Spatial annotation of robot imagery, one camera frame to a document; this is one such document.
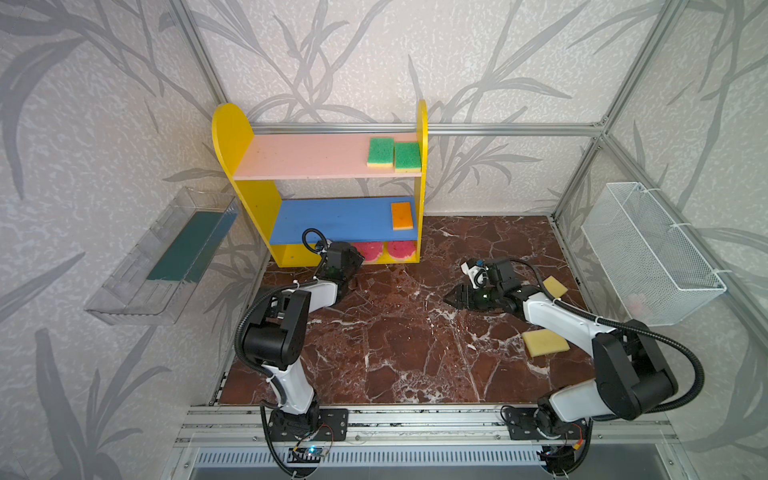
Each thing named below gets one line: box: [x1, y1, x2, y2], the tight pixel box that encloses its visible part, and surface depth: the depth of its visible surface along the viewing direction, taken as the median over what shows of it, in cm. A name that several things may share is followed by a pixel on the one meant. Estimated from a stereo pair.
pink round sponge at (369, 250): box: [353, 242, 383, 261], surface depth 102 cm
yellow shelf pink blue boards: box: [212, 100, 429, 182], surface depth 79 cm
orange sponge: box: [392, 202, 413, 231], surface depth 101 cm
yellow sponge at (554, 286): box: [542, 275, 568, 298], surface depth 101 cm
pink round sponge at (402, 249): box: [388, 240, 417, 259], surface depth 107 cm
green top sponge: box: [366, 138, 394, 168], surface depth 80 cm
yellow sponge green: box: [395, 142, 421, 173], surface depth 78 cm
